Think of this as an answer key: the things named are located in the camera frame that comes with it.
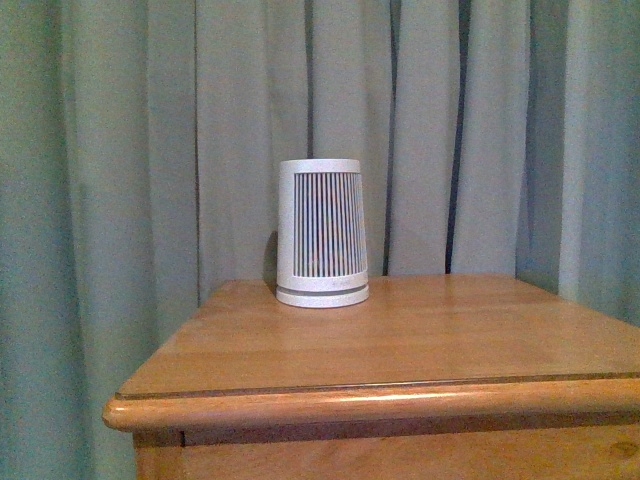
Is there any white slatted air purifier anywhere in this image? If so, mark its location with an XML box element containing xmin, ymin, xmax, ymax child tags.
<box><xmin>276</xmin><ymin>159</ymin><xmax>369</xmax><ymax>309</ymax></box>

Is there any wooden nightstand cabinet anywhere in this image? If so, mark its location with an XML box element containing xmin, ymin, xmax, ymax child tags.
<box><xmin>103</xmin><ymin>274</ymin><xmax>639</xmax><ymax>479</ymax></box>

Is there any grey curtain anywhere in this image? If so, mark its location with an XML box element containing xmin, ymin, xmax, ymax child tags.
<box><xmin>1</xmin><ymin>1</ymin><xmax>639</xmax><ymax>479</ymax></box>

